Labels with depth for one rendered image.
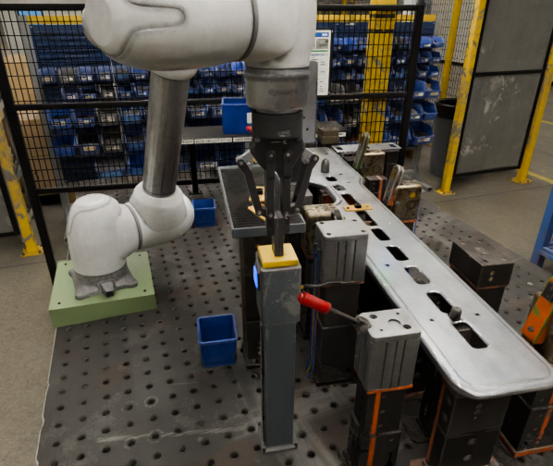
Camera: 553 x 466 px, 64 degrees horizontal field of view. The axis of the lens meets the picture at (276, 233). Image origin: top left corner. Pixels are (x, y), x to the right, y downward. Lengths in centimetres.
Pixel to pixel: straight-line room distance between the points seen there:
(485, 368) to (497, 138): 395
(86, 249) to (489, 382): 107
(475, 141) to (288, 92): 392
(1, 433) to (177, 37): 194
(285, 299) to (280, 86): 35
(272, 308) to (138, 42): 46
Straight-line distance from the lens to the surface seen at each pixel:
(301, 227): 82
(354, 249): 94
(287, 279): 74
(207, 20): 52
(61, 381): 127
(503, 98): 458
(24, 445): 216
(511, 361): 85
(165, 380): 119
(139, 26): 50
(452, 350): 84
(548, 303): 92
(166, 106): 123
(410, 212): 144
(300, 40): 61
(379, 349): 75
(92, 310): 142
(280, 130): 63
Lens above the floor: 152
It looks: 27 degrees down
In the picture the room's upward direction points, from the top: straight up
